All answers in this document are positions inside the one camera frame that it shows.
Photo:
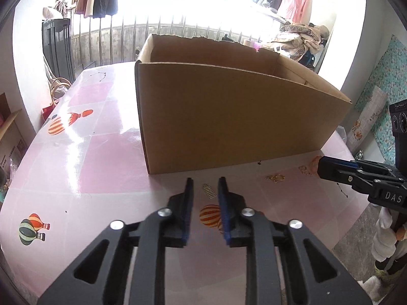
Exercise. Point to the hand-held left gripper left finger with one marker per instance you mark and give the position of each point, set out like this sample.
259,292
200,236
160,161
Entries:
188,213

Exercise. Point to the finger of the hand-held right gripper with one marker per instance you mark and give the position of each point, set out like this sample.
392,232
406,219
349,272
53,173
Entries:
334,170
378,171

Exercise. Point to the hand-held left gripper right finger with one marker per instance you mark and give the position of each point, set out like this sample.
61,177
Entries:
224,213

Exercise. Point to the small silver clip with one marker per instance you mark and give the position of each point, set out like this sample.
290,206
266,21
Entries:
210,190

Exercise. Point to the large cardboard box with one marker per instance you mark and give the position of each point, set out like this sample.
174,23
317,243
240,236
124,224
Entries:
229,117

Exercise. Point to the person's right hand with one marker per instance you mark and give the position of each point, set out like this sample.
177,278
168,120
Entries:
384,238

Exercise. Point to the rolled floral poster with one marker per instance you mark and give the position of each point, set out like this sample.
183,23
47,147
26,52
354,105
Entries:
368,117

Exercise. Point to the floral quilt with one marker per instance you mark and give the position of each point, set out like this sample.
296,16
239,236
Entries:
391,79

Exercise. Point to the pink printed tablecloth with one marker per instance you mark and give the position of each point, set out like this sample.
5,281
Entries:
95,171

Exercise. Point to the fluffy green cloth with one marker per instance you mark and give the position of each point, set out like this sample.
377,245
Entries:
384,274

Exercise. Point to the wheelchair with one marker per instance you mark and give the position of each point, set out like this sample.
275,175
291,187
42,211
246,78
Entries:
307,60

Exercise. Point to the pile of beige clothes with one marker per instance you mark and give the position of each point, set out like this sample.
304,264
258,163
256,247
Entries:
295,39

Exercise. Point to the pink cup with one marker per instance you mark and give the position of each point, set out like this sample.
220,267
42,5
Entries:
257,48

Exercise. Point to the beige cylinder container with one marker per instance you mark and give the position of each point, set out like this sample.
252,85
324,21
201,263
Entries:
247,42

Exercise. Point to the pink hanging garment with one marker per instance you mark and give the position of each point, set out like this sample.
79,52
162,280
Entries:
299,4

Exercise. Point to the red tote bag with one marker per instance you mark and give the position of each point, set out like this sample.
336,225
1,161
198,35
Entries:
55,101

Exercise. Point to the metal balcony railing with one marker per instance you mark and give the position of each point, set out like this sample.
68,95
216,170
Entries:
95,41

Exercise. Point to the dark grey cabinet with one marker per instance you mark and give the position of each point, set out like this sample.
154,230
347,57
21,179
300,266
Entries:
58,50

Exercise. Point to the checked cloth bundle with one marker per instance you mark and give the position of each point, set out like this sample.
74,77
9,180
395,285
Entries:
63,8

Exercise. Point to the folded white bedding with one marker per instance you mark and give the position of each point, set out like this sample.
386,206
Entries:
51,13

